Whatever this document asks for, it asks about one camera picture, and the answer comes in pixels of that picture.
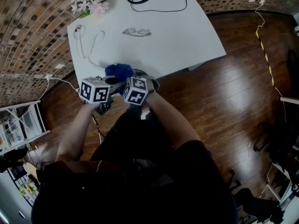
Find white office desk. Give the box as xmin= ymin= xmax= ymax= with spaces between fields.
xmin=266 ymin=96 xmax=299 ymax=203

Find yellow black striped tape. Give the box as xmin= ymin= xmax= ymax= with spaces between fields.
xmin=255 ymin=30 xmax=275 ymax=90

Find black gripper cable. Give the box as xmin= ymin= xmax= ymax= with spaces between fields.
xmin=92 ymin=115 xmax=103 ymax=137

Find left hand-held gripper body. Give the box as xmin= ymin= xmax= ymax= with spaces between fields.
xmin=79 ymin=77 xmax=122 ymax=116

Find white thin cable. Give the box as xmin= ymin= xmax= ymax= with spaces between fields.
xmin=7 ymin=79 xmax=50 ymax=130

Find person's body in black clothing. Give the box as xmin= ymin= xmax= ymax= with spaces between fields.
xmin=31 ymin=101 xmax=240 ymax=224

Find white power strip cable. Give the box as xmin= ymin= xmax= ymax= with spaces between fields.
xmin=74 ymin=24 xmax=106 ymax=69

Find pink flowers in pot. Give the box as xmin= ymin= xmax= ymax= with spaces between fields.
xmin=71 ymin=0 xmax=110 ymax=19

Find person's right forearm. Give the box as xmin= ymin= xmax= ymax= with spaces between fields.
xmin=146 ymin=91 xmax=201 ymax=150

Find person's left forearm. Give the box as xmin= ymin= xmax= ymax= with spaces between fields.
xmin=55 ymin=101 xmax=99 ymax=162

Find blue cloth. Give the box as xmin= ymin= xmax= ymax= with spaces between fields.
xmin=104 ymin=63 xmax=133 ymax=95

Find white metal shelf rack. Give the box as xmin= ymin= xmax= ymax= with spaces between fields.
xmin=0 ymin=100 xmax=51 ymax=153

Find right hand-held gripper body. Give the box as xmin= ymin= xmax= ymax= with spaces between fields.
xmin=123 ymin=69 xmax=161 ymax=106

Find thin-framed eyeglasses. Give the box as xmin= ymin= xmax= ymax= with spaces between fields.
xmin=122 ymin=27 xmax=152 ymax=37

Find white floor cable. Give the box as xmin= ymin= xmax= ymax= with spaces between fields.
xmin=49 ymin=77 xmax=102 ymax=144
xmin=254 ymin=4 xmax=287 ymax=123

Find black office chair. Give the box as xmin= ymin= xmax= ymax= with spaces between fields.
xmin=235 ymin=188 xmax=285 ymax=223

